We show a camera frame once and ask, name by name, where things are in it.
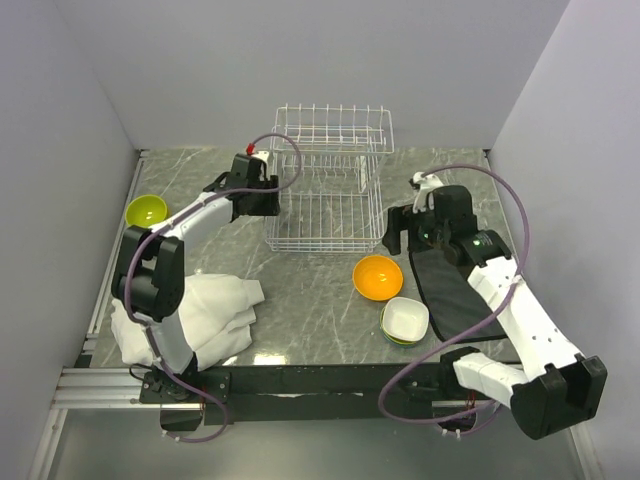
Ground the orange bowl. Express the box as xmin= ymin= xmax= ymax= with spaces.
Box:
xmin=352 ymin=255 xmax=404 ymax=301

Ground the dark grey drying mat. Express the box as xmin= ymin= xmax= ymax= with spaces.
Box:
xmin=408 ymin=249 xmax=492 ymax=342

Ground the aluminium rail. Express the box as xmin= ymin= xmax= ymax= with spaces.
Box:
xmin=49 ymin=365 xmax=506 ymax=410
xmin=80 ymin=149 xmax=149 ymax=356

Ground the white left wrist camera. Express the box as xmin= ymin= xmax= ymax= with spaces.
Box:
xmin=245 ymin=143 xmax=272 ymax=177

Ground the aluminium front rail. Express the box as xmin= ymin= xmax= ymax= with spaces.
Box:
xmin=49 ymin=365 xmax=506 ymax=410

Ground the blue bottom stacked bowl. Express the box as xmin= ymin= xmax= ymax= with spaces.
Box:
xmin=382 ymin=329 xmax=421 ymax=348

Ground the white cloth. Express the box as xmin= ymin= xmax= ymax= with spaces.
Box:
xmin=111 ymin=274 xmax=265 ymax=371

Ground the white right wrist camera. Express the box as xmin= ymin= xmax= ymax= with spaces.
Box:
xmin=410 ymin=172 xmax=443 ymax=214

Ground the lime green bowl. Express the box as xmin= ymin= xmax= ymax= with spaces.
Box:
xmin=380 ymin=304 xmax=426 ymax=347
xmin=125 ymin=194 xmax=169 ymax=228

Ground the white wire dish rack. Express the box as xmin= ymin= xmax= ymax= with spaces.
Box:
xmin=265 ymin=104 xmax=395 ymax=253

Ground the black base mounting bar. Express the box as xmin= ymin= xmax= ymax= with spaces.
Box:
xmin=139 ymin=346 xmax=486 ymax=432

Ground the white square bowl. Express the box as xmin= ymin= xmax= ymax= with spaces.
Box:
xmin=381 ymin=297 xmax=430 ymax=341

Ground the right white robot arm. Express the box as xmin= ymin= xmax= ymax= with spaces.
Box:
xmin=382 ymin=175 xmax=608 ymax=440

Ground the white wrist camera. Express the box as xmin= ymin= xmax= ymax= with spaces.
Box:
xmin=245 ymin=143 xmax=272 ymax=177
xmin=410 ymin=172 xmax=443 ymax=214

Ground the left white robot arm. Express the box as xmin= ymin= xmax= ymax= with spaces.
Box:
xmin=111 ymin=151 xmax=280 ymax=402

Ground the aluminium left side rail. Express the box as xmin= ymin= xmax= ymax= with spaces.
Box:
xmin=80 ymin=149 xmax=149 ymax=356

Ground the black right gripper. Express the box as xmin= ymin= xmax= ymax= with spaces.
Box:
xmin=380 ymin=202 xmax=449 ymax=256

